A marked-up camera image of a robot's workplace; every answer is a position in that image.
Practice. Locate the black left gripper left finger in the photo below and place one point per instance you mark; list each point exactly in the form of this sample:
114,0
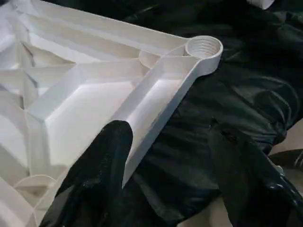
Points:
99,177

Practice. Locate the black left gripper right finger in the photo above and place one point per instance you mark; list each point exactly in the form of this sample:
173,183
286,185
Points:
251,184

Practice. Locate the black plastic mat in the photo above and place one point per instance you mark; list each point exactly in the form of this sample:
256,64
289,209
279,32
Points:
225,94

